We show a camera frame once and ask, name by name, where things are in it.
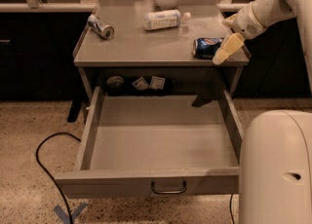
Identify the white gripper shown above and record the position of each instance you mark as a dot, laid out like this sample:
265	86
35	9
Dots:
246	21

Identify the blue pepsi can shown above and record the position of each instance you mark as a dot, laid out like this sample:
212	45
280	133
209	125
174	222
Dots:
205	48

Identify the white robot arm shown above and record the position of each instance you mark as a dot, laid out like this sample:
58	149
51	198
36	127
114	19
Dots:
275	175

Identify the silver soda can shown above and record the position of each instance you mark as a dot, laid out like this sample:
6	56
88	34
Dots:
102	29

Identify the open grey top drawer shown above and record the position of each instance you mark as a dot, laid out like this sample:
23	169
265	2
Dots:
130	141

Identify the white plastic bottle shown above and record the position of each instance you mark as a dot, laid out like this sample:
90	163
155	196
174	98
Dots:
164	19

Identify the white paper tag right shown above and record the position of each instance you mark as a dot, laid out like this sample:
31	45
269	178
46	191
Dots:
157	83

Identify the white paper tag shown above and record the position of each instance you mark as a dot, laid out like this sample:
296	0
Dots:
140	84
157	83

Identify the grey metal cabinet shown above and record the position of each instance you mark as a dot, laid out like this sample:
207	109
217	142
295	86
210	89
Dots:
133	46

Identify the white paper tag left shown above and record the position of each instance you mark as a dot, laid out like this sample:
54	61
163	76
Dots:
140	84

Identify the round dark object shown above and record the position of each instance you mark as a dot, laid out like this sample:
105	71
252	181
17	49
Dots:
114	85

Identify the blue tape cross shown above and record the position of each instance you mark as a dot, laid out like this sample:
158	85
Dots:
69	217

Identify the black drawer handle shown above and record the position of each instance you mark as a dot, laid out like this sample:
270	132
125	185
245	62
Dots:
168	189

